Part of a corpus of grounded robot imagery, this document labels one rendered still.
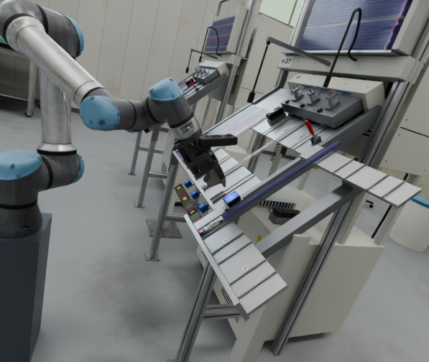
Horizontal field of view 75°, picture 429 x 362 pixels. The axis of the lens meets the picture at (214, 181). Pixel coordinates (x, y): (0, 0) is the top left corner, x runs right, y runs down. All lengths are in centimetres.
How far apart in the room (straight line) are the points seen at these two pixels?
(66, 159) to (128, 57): 464
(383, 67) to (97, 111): 97
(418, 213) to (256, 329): 320
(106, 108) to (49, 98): 38
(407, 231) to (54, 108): 375
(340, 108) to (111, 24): 485
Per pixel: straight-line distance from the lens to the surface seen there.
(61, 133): 102
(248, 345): 101
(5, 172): 95
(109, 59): 558
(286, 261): 82
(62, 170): 102
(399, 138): 133
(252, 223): 133
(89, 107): 68
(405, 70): 118
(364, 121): 116
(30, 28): 88
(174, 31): 567
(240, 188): 102
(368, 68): 126
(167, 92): 72
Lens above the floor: 112
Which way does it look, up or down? 18 degrees down
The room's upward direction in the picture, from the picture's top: 17 degrees clockwise
